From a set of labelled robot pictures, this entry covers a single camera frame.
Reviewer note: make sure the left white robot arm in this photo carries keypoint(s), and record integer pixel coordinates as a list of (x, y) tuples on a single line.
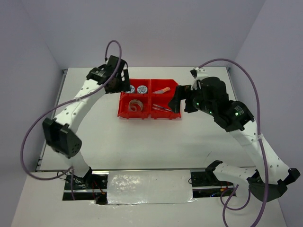
[(60, 131)]

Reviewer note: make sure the orange cap highlighter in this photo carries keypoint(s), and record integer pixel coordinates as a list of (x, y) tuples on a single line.
[(162, 91)]

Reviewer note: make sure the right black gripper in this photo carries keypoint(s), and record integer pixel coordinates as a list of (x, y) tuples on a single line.
[(182, 91)]

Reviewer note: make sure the blue pen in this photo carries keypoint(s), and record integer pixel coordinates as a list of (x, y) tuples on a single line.
[(160, 109)]

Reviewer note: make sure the red four-compartment bin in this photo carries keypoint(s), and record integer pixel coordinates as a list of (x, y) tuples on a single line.
[(149, 99)]

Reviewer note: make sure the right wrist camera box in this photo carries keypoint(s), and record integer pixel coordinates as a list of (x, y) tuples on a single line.
[(199, 73)]

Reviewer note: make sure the small clear tape roll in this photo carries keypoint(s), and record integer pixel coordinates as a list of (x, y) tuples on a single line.
[(133, 108)]

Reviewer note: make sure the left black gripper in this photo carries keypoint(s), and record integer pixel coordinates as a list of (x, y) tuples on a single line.
[(123, 86)]

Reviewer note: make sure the silver foil cover plate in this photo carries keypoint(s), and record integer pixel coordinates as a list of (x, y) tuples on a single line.
[(149, 187)]

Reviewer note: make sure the large grey tape roll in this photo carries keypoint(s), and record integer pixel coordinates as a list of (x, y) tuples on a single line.
[(139, 105)]

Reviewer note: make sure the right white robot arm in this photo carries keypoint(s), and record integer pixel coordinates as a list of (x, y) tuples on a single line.
[(270, 174)]

